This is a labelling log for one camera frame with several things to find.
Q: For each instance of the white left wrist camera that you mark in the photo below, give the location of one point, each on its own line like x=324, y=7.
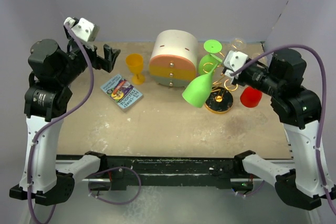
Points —
x=84, y=30

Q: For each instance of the white round drawer cabinet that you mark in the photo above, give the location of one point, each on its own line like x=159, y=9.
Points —
x=173, y=61

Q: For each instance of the gold wine glass rack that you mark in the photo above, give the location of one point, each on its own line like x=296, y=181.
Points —
x=221, y=99

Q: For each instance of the clear round wine glass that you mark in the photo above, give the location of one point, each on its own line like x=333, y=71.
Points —
x=238, y=44

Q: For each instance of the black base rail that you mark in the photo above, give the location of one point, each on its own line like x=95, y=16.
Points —
x=120, y=172

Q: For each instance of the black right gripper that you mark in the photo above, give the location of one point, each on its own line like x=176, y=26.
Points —
x=239, y=80

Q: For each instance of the green goblet front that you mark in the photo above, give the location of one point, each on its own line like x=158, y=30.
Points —
x=207, y=62

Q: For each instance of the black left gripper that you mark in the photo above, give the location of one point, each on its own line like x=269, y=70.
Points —
x=109, y=54

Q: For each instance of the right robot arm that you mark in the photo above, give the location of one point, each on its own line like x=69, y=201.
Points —
x=301, y=111

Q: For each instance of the red plastic goblet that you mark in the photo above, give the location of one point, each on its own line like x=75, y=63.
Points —
x=250, y=97

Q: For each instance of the clear ribbed flute glass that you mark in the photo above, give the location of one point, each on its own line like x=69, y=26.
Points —
x=262, y=60

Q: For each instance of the blue treehouse paperback book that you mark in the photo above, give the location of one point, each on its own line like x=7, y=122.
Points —
x=121, y=92

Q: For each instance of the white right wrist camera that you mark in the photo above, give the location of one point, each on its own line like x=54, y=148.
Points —
x=233, y=61

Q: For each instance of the green goblet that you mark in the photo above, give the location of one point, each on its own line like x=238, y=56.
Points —
x=199, y=89
x=207, y=62

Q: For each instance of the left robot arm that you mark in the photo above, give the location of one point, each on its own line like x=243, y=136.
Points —
x=52, y=72

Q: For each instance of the yellow plastic goblet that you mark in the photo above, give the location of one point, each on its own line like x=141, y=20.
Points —
x=135, y=65

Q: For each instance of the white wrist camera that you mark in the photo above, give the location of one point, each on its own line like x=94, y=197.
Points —
x=233, y=61
x=84, y=30

